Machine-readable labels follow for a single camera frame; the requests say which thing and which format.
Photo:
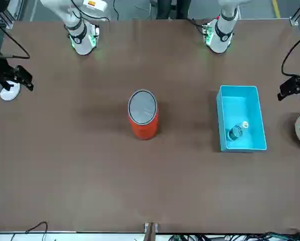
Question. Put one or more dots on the clear water bottle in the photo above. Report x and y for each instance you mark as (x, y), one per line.
(235, 133)

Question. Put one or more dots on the grey round bin lid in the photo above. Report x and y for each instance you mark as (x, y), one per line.
(142, 106)

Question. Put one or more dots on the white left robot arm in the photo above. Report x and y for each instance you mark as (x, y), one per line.
(221, 37)

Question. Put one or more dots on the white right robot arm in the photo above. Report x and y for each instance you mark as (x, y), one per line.
(82, 42)

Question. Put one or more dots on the blue plastic tray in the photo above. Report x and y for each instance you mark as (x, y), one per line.
(242, 110)

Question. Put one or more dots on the orange cylindrical bin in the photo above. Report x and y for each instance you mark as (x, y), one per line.
(143, 130)

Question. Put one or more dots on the white round puck device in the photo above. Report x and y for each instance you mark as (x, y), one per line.
(10, 95)

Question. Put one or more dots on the green circuit board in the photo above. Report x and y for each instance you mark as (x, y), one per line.
(96, 31)
(207, 32)

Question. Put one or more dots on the person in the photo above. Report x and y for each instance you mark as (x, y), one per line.
(165, 10)

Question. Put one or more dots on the aluminium frame rail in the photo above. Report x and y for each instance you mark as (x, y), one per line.
(10, 23)

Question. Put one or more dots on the aluminium profile post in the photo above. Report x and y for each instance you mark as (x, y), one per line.
(295, 20)

